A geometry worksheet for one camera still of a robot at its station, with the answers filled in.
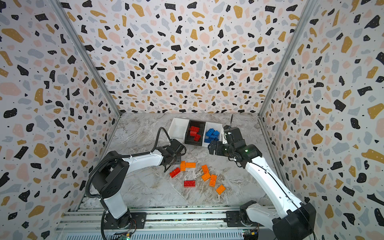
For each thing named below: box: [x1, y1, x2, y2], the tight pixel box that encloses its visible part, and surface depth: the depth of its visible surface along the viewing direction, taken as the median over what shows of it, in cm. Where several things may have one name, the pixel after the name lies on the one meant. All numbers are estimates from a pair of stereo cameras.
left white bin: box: [168, 117, 190, 144], surface depth 112 cm
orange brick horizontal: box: [185, 162, 197, 168], surface depth 94 cm
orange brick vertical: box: [180, 160, 186, 172], surface depth 94 cm
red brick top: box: [190, 126, 200, 133], surface depth 112 cm
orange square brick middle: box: [201, 173, 211, 182], surface depth 89 cm
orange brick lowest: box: [216, 184, 226, 195], surface depth 85 cm
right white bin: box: [202, 121, 224, 147], surface depth 108 cm
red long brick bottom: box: [184, 180, 196, 188], surface depth 87 cm
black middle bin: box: [184, 120, 206, 146], surface depth 108 cm
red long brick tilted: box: [169, 167, 181, 179], surface depth 90 cm
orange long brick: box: [209, 174, 217, 187], surface depth 89 cm
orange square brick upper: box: [201, 164, 210, 175], surface depth 92 cm
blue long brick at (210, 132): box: [205, 128, 215, 137], surface depth 108 cm
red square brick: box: [193, 134, 201, 142], surface depth 108 cm
